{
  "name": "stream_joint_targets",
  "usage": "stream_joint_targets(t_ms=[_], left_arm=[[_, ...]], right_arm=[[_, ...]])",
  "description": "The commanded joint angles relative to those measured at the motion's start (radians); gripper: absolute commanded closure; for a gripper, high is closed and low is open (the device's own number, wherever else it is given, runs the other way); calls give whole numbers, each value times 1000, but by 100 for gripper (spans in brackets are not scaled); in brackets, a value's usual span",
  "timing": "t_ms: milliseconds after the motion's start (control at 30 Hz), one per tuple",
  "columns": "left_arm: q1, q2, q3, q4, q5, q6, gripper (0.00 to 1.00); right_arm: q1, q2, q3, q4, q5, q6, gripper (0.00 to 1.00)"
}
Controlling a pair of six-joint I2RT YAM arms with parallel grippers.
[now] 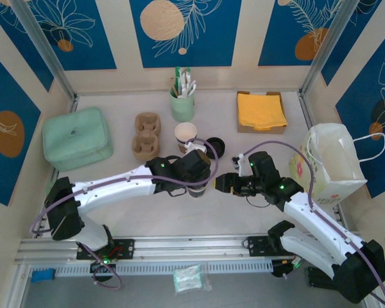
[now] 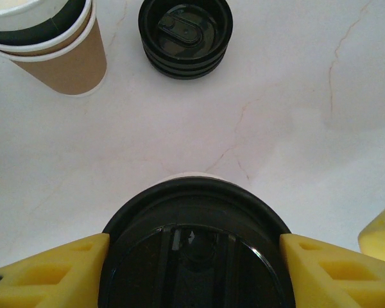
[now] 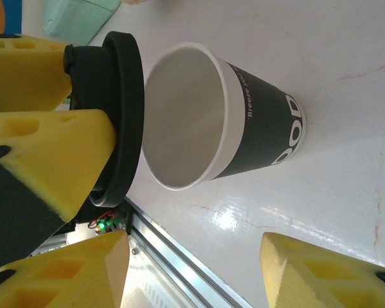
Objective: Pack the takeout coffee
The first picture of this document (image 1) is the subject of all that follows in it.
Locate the brown paper cup black lid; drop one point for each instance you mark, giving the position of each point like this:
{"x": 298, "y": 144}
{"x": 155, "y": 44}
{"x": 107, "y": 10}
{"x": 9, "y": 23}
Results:
{"x": 197, "y": 192}

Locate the brown pulp cup carrier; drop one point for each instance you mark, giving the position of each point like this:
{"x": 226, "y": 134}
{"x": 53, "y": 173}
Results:
{"x": 147, "y": 150}

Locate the white printed paper bag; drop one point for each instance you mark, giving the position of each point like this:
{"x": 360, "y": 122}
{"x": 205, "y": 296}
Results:
{"x": 333, "y": 150}

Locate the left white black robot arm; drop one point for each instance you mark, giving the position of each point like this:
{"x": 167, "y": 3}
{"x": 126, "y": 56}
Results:
{"x": 115, "y": 189}

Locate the stacked black cup lids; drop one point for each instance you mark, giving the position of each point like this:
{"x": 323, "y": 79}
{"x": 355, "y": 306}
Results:
{"x": 218, "y": 146}

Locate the stacked brown paper cups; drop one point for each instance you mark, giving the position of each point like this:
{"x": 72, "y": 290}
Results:
{"x": 185, "y": 131}

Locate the brown cardboard napkin tray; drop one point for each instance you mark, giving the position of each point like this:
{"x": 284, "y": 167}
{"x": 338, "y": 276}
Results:
{"x": 244, "y": 130}

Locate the yellow paper napkin stack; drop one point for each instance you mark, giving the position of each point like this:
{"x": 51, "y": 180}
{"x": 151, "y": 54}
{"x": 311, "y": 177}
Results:
{"x": 260, "y": 112}

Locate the mint green holder cup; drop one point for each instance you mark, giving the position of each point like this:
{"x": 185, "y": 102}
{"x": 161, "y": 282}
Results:
{"x": 183, "y": 109}

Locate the white paper-wrapped straw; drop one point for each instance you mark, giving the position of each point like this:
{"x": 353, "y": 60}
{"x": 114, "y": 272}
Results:
{"x": 183, "y": 90}

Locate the wrapped straws and utensils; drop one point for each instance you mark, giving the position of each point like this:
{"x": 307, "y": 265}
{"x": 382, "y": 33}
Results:
{"x": 192, "y": 88}

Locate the wooden stirrer stick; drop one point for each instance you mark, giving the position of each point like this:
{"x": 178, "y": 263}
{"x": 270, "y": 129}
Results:
{"x": 173, "y": 86}

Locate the clear bag of packets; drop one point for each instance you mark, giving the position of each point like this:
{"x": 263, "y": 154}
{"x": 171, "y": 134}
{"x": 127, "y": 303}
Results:
{"x": 187, "y": 279}

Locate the right small controller board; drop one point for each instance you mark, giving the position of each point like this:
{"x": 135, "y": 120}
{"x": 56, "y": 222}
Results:
{"x": 282, "y": 271}

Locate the small controller board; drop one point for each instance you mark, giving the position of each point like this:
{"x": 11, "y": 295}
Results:
{"x": 282, "y": 271}
{"x": 102, "y": 264}

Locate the mint green zipper pouch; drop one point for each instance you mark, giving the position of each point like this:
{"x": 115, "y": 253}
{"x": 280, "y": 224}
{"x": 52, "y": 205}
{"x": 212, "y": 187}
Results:
{"x": 73, "y": 134}

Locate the black ribbed block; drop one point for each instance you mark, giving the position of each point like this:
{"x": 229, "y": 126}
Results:
{"x": 312, "y": 277}

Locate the left small controller board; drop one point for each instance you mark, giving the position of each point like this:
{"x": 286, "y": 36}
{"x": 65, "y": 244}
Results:
{"x": 102, "y": 264}

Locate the small blue object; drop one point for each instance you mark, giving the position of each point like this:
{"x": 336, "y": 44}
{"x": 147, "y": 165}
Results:
{"x": 43, "y": 276}

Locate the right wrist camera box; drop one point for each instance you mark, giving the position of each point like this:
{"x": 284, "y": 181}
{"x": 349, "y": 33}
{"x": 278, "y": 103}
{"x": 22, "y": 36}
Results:
{"x": 239, "y": 163}

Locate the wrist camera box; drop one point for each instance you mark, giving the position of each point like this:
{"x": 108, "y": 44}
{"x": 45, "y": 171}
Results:
{"x": 239, "y": 163}
{"x": 192, "y": 146}

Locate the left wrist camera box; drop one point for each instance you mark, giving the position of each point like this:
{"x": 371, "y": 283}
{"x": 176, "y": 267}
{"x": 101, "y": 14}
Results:
{"x": 192, "y": 146}

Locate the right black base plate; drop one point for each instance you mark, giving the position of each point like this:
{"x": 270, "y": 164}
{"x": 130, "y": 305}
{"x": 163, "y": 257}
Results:
{"x": 256, "y": 245}

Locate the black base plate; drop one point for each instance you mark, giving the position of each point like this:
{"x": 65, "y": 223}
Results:
{"x": 256, "y": 245}
{"x": 125, "y": 248}

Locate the aluminium mounting rail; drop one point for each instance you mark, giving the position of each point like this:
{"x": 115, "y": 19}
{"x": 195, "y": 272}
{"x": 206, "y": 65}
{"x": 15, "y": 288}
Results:
{"x": 192, "y": 247}

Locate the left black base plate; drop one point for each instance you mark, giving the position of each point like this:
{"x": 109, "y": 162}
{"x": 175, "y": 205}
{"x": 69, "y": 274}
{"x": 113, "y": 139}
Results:
{"x": 125, "y": 248}

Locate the right aluminium frame post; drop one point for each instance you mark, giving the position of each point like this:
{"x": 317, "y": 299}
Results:
{"x": 327, "y": 48}

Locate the aluminium frame post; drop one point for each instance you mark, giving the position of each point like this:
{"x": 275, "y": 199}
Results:
{"x": 327, "y": 48}
{"x": 46, "y": 48}

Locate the left aluminium frame post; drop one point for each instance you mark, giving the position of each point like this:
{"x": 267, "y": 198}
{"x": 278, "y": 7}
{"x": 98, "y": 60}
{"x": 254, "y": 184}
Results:
{"x": 46, "y": 48}

